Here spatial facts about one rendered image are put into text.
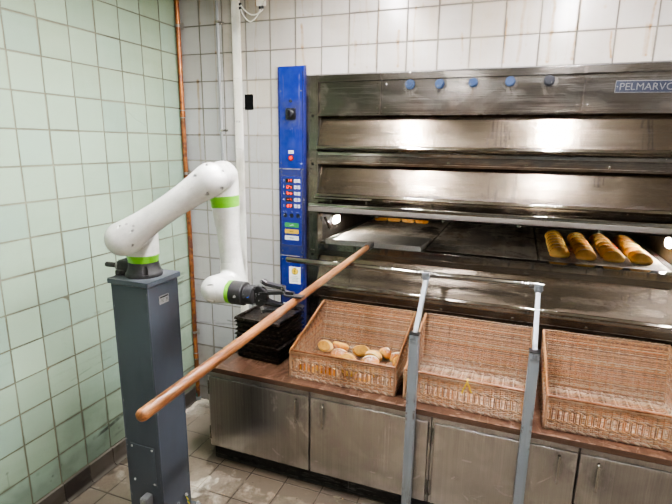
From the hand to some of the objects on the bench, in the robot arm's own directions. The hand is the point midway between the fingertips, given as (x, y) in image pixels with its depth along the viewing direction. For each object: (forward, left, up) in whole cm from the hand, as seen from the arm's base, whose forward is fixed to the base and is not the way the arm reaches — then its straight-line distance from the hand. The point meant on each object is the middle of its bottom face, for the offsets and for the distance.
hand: (294, 300), depth 177 cm
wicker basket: (+59, +73, -60) cm, 112 cm away
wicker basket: (0, +74, -60) cm, 95 cm away
